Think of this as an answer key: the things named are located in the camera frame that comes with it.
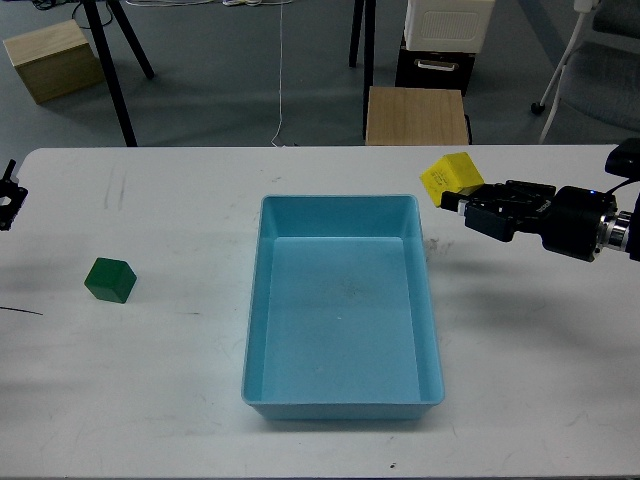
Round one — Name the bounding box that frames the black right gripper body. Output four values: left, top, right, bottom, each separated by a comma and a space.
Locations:
464, 180, 617, 262

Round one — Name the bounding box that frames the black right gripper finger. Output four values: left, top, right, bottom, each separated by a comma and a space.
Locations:
471, 183, 510, 196
440, 191, 473, 216

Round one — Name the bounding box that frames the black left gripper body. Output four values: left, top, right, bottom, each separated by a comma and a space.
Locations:
0, 179, 28, 231

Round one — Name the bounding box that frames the yellow wooden block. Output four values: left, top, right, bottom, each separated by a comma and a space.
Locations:
419, 152, 485, 208

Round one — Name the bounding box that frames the green wooden block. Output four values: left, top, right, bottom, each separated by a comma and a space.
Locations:
84, 257, 137, 304

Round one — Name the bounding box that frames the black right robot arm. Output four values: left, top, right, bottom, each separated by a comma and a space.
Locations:
440, 138, 639, 262

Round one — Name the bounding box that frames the light wooden box left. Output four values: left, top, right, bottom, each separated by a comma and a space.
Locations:
3, 20, 105, 105

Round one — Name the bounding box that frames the black tripod stand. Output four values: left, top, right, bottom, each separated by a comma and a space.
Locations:
74, 0, 156, 148

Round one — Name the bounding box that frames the black zip tie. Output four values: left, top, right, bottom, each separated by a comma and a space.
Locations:
0, 306, 44, 316

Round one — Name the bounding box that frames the black storage crate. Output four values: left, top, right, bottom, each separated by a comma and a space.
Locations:
395, 41, 476, 96

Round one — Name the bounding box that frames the grey office chair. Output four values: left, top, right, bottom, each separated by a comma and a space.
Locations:
530, 1, 639, 143

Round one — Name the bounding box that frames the blue plastic bin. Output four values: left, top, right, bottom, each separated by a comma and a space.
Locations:
241, 195, 445, 420

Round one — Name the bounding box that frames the black table leg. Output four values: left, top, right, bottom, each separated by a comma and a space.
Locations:
348, 0, 377, 137

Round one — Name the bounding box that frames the white cable on floor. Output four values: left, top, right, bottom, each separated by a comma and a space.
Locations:
124, 0, 296, 149

